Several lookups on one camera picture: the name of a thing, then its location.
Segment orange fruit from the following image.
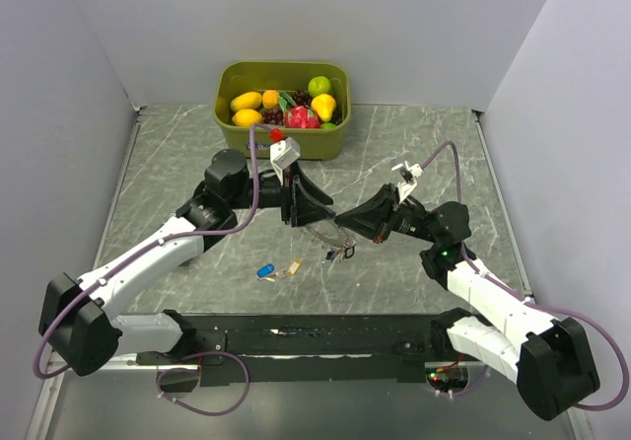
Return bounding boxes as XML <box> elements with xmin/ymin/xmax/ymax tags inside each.
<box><xmin>261</xmin><ymin>90</ymin><xmax>280</xmax><ymax>110</ymax></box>

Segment aluminium rail frame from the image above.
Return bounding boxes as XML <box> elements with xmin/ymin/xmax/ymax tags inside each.
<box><xmin>45</xmin><ymin>325</ymin><xmax>569</xmax><ymax>377</ymax></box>

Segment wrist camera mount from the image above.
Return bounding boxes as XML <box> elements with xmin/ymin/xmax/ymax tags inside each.
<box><xmin>269</xmin><ymin>128</ymin><xmax>301</xmax><ymax>183</ymax></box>
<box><xmin>391</xmin><ymin>160</ymin><xmax>423</xmax><ymax>204</ymax></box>

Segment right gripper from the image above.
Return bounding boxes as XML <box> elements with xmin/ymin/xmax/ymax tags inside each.
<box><xmin>335</xmin><ymin>183</ymin><xmax>441</xmax><ymax>245</ymax></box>

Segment yellow key tag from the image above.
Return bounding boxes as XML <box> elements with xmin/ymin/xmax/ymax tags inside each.
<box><xmin>276</xmin><ymin>259</ymin><xmax>302</xmax><ymax>279</ymax></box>

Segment green apple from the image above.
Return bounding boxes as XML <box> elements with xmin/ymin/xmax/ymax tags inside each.
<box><xmin>308</xmin><ymin>75</ymin><xmax>332</xmax><ymax>98</ymax></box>

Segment pink dragon fruit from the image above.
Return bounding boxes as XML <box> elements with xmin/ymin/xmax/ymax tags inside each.
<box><xmin>284</xmin><ymin>106</ymin><xmax>320</xmax><ymax>129</ymax></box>

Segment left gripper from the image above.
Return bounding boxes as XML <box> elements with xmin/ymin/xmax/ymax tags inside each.
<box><xmin>228</xmin><ymin>159</ymin><xmax>335</xmax><ymax>227</ymax></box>

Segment upper yellow mango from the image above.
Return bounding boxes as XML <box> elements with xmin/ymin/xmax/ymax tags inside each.
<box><xmin>230</xmin><ymin>91</ymin><xmax>262</xmax><ymax>113</ymax></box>

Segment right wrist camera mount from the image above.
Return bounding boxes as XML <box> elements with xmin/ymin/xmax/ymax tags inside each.
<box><xmin>391</xmin><ymin>160</ymin><xmax>423</xmax><ymax>204</ymax></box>

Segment lower yellow mango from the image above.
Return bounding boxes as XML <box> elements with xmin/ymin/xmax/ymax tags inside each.
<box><xmin>232</xmin><ymin>109</ymin><xmax>264</xmax><ymax>127</ymax></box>

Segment dark red grapes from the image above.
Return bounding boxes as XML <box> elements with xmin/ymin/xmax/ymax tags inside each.
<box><xmin>262</xmin><ymin>108</ymin><xmax>284</xmax><ymax>125</ymax></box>

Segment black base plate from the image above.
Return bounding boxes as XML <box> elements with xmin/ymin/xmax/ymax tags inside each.
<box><xmin>136</xmin><ymin>314</ymin><xmax>474</xmax><ymax>387</ymax></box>

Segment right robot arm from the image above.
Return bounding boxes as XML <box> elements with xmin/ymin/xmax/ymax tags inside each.
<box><xmin>335</xmin><ymin>184</ymin><xmax>600</xmax><ymax>420</ymax></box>

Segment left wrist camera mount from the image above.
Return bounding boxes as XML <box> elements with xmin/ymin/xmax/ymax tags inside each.
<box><xmin>269</xmin><ymin>128</ymin><xmax>301</xmax><ymax>183</ymax></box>

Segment yellow pear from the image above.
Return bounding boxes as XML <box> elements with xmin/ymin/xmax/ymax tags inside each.
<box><xmin>311</xmin><ymin>94</ymin><xmax>337</xmax><ymax>122</ymax></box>

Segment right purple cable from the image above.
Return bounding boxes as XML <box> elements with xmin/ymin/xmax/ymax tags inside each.
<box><xmin>418</xmin><ymin>139</ymin><xmax>631</xmax><ymax>411</ymax></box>

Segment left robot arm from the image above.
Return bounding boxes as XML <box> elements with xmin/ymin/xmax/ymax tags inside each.
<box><xmin>38</xmin><ymin>149</ymin><xmax>334</xmax><ymax>376</ymax></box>

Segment blue key tag on table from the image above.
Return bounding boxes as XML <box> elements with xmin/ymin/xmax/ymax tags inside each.
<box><xmin>256</xmin><ymin>263</ymin><xmax>275</xmax><ymax>282</ymax></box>

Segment olive green plastic basket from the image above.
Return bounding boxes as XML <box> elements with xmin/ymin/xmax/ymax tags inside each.
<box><xmin>214</xmin><ymin>61</ymin><xmax>351</xmax><ymax>160</ymax></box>

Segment yellow mango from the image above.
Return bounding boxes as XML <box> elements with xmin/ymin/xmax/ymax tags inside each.
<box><xmin>232</xmin><ymin>109</ymin><xmax>264</xmax><ymax>127</ymax></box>
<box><xmin>230</xmin><ymin>91</ymin><xmax>262</xmax><ymax>113</ymax></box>

